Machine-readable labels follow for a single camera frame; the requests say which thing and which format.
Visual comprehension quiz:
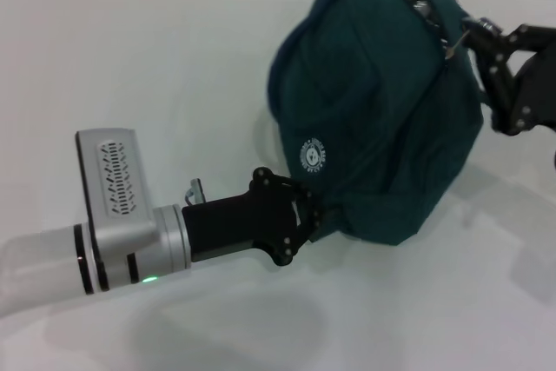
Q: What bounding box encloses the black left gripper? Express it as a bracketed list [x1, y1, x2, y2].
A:
[181, 166, 325, 268]

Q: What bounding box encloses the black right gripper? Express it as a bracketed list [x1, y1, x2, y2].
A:
[462, 17, 556, 134]

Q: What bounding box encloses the white zipper pull ring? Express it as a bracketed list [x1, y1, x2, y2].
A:
[442, 17, 496, 60]

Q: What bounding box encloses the dark teal insulated lunch bag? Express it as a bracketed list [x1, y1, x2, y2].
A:
[265, 0, 486, 247]

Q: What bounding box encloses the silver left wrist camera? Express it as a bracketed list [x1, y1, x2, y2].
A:
[75, 127, 156, 260]

